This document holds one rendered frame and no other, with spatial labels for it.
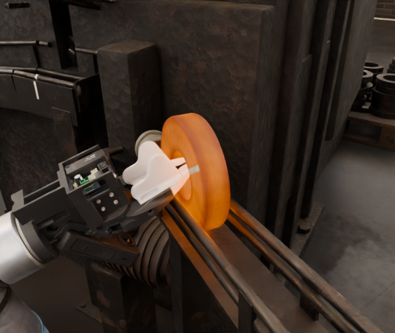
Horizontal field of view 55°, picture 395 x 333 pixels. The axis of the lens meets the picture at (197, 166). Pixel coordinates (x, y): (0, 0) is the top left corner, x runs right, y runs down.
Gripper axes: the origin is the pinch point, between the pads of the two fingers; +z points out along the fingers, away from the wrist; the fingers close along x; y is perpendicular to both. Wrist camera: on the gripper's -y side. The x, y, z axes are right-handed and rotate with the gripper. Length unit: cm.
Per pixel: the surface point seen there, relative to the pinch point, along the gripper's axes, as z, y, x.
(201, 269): -5.0, -6.3, -9.9
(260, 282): -0.2, -7.3, -14.9
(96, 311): -34, -63, 44
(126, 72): 1.6, 4.8, 28.4
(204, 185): -0.5, 2.0, -6.9
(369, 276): 49, -91, 20
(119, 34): 5.4, 7.7, 42.5
